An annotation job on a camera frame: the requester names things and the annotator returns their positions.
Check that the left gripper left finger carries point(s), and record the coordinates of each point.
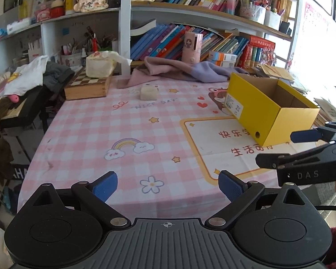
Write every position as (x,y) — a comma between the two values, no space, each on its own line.
(92,197)

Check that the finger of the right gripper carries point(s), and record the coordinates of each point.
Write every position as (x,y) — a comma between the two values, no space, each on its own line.
(297,159)
(326,133)

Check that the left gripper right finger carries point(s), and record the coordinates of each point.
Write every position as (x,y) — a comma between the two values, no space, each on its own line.
(241,195)

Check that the yellow cardboard box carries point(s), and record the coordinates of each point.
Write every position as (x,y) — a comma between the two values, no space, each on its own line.
(269,109)

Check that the pink checkered tablecloth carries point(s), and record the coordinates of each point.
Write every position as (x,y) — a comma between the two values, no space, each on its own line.
(166,153)

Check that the wooden chess box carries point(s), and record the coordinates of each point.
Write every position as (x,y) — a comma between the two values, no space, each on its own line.
(83,87)

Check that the beige eraser block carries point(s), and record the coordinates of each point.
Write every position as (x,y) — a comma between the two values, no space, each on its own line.
(149,93)

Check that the small white red box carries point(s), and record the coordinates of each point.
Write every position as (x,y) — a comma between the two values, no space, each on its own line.
(152,85)

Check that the beige tissue pack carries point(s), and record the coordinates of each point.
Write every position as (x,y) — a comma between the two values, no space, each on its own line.
(102,64)

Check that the orange blue white carton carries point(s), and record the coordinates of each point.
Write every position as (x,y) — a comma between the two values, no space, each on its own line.
(221,56)

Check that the pile of clothes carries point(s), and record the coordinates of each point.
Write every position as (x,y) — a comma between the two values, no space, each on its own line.
(40,72)

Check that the pink purple blanket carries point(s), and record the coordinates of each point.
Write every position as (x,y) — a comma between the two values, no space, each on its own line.
(154,68)

